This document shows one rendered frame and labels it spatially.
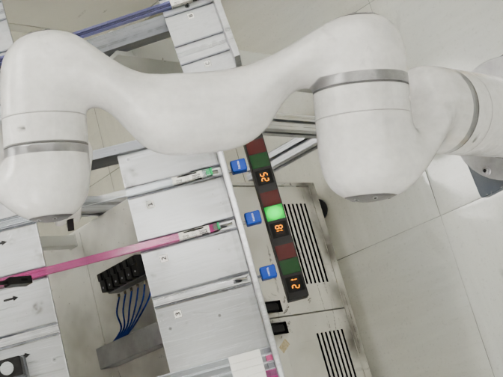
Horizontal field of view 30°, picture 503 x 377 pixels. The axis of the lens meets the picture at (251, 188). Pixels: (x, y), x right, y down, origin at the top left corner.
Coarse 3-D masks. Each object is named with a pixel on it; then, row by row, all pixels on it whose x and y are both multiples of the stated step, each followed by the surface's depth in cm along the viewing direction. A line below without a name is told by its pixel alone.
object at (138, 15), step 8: (152, 8) 185; (160, 8) 185; (168, 8) 185; (128, 16) 185; (136, 16) 185; (144, 16) 185; (104, 24) 185; (112, 24) 185; (120, 24) 185; (80, 32) 184; (88, 32) 184; (96, 32) 185; (0, 56) 184; (0, 64) 184
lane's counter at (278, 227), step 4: (272, 224) 182; (276, 224) 182; (280, 224) 182; (284, 224) 182; (272, 228) 182; (276, 228) 182; (280, 228) 182; (284, 228) 182; (272, 232) 182; (276, 232) 182; (280, 232) 182; (284, 232) 182; (288, 232) 182; (276, 236) 182; (280, 236) 182
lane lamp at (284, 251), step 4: (284, 244) 181; (288, 244) 181; (292, 244) 181; (276, 248) 181; (280, 248) 181; (284, 248) 181; (288, 248) 181; (292, 248) 181; (276, 252) 181; (280, 252) 181; (284, 252) 181; (288, 252) 181; (292, 252) 181; (280, 256) 181; (284, 256) 181; (288, 256) 181; (292, 256) 181
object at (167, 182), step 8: (208, 168) 183; (208, 176) 183; (144, 184) 182; (152, 184) 182; (160, 184) 182; (168, 184) 182; (112, 192) 181; (120, 192) 181; (128, 192) 181; (136, 192) 181; (144, 192) 182; (88, 200) 180; (96, 200) 180; (104, 200) 181; (112, 200) 182; (16, 216) 179; (0, 224) 179; (8, 224) 179; (16, 224) 180
